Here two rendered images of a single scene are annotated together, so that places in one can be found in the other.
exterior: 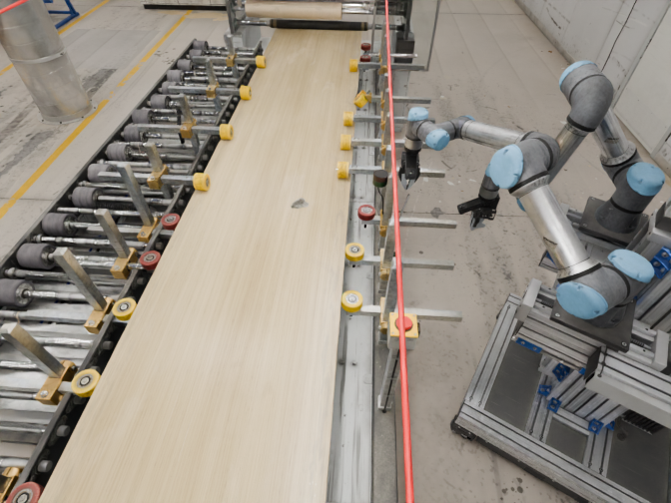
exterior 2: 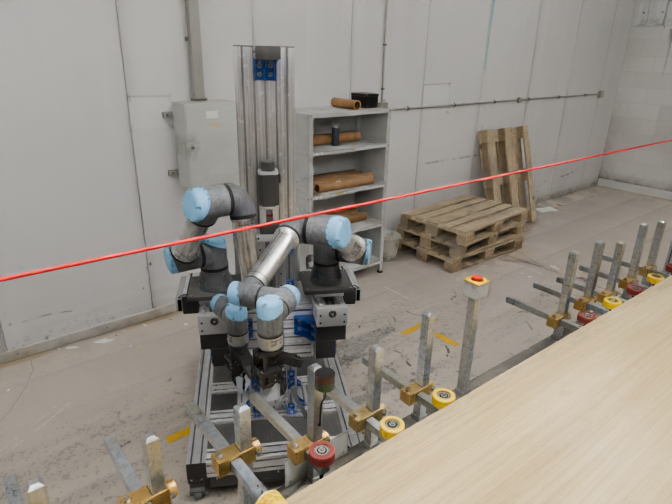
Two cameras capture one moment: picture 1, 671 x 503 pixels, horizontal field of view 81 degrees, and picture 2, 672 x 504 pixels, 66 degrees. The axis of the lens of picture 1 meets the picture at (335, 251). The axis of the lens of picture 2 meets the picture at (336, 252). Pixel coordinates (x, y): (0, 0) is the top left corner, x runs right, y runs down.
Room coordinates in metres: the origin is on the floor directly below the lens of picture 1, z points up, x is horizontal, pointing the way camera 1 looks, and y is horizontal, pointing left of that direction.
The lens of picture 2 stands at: (2.16, 0.78, 2.02)
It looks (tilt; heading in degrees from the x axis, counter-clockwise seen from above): 21 degrees down; 227
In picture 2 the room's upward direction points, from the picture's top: 1 degrees clockwise
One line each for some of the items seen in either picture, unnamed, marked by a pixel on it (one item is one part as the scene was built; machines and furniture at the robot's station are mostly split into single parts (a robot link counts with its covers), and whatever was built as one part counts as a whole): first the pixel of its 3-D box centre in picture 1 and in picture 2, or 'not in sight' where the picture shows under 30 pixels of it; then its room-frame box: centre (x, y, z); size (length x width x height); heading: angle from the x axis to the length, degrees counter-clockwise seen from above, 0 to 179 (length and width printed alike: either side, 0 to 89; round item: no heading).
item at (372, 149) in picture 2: not in sight; (334, 197); (-0.86, -2.56, 0.78); 0.90 x 0.45 x 1.55; 178
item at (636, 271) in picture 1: (621, 275); (328, 245); (0.73, -0.83, 1.21); 0.13 x 0.12 x 0.14; 119
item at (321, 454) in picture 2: (365, 218); (321, 463); (1.36, -0.14, 0.85); 0.08 x 0.08 x 0.11
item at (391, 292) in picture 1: (389, 306); (423, 368); (0.81, -0.19, 0.92); 0.03 x 0.03 x 0.48; 86
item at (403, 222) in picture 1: (408, 222); (286, 430); (1.34, -0.34, 0.84); 0.43 x 0.03 x 0.04; 86
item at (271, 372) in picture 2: (410, 157); (269, 364); (1.42, -0.31, 1.15); 0.09 x 0.08 x 0.12; 175
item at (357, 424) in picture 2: (385, 264); (367, 415); (1.08, -0.21, 0.84); 0.13 x 0.06 x 0.05; 176
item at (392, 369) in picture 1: (390, 376); (468, 346); (0.55, -0.18, 0.93); 0.05 x 0.04 x 0.45; 176
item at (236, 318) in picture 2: (495, 175); (236, 317); (1.32, -0.65, 1.13); 0.09 x 0.08 x 0.11; 85
